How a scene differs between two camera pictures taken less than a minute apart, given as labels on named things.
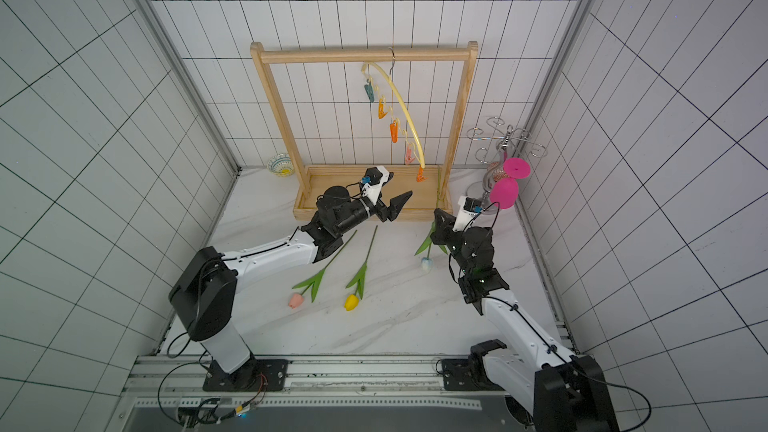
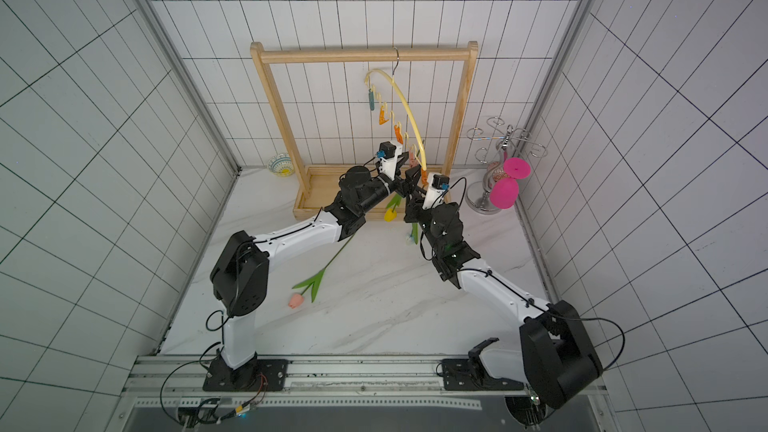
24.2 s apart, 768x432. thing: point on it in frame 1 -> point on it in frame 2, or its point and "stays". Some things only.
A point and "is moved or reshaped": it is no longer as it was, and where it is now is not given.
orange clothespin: x=394 y=131 is moved or reshaped
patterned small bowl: x=281 y=165 stays
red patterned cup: x=498 y=171 stays
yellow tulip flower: x=358 y=282 is moved or reshaped
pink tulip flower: x=297 y=299 stays
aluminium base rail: x=315 y=381 stays
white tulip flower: x=427 y=263 -> x=414 y=238
